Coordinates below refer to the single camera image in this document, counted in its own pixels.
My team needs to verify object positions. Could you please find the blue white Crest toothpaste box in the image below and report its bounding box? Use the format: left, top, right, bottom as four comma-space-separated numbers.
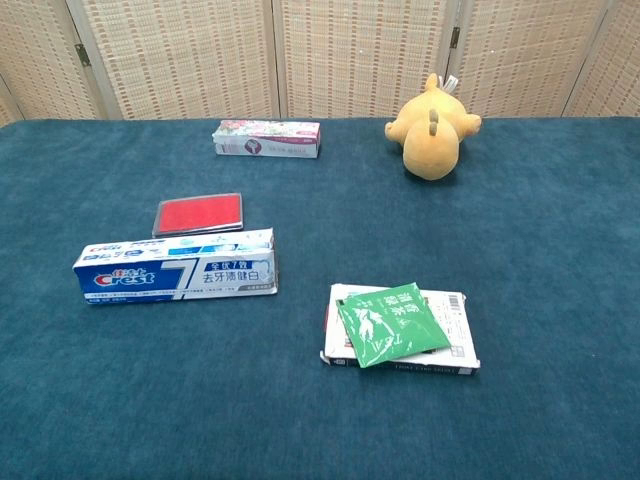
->
72, 227, 279, 306

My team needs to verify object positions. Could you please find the floral rectangular box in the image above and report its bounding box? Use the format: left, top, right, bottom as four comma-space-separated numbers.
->
211, 119, 322, 160

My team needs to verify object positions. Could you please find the white flat cardboard box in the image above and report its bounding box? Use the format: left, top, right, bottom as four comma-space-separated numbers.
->
319, 283, 481, 376

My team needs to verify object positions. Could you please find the green tea sachet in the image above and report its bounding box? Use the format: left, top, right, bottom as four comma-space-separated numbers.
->
337, 282, 452, 370

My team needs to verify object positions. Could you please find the red ink pad case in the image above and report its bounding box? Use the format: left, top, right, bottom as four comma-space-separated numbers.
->
151, 192, 245, 238

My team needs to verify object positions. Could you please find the yellow plush toy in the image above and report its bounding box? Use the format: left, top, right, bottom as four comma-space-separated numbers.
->
384, 72, 483, 181

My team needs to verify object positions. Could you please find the blue table cloth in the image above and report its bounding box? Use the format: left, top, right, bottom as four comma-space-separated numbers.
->
0, 116, 640, 480

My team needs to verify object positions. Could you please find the woven folding screen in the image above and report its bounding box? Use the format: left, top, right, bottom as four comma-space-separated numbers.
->
0, 0, 640, 129

